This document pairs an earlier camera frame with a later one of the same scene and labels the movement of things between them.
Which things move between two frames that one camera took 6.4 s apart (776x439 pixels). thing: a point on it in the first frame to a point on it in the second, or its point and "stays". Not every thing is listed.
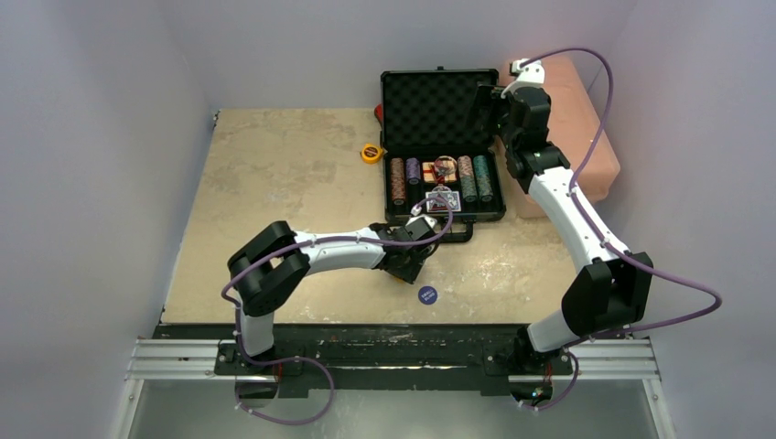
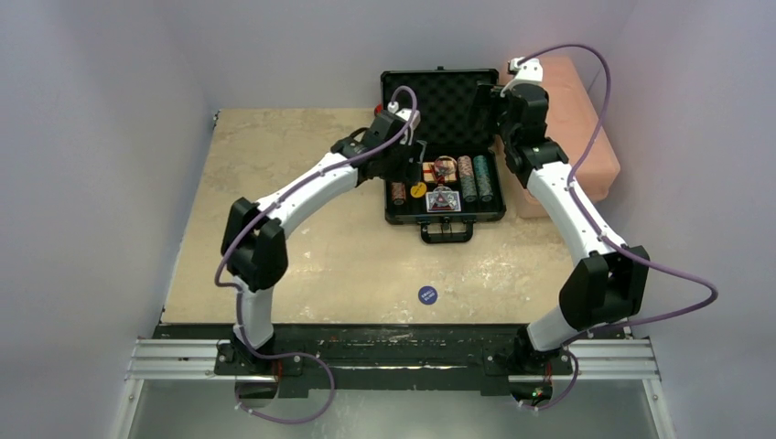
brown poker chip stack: [398, 192] stays
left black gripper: [413, 269] to [409, 172]
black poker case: [436, 160] stays
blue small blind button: [427, 295] stays
